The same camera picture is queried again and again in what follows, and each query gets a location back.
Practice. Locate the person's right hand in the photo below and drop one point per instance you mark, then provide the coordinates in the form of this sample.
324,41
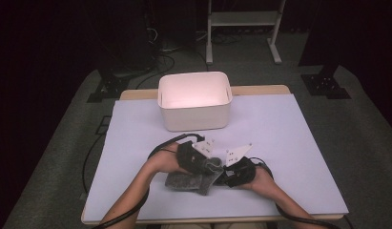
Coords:
262,179

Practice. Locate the wooden table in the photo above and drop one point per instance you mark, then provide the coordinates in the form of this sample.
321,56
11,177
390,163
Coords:
263,89

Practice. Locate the person's left hand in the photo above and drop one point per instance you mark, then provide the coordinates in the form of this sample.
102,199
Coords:
165,160

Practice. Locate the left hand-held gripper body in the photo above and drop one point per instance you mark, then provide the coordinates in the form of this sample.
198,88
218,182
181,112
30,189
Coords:
192,156

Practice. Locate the white plastic bin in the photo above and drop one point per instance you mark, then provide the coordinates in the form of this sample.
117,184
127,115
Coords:
195,114

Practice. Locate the grey fluffy cloth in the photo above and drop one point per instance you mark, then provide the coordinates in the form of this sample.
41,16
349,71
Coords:
187,183

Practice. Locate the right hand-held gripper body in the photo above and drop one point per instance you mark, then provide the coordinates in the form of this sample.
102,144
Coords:
241,173

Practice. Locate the white metal stand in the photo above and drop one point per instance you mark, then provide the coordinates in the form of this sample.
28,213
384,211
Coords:
244,18

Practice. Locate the black stand base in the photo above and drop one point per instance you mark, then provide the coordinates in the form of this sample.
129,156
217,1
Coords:
109,87
325,85

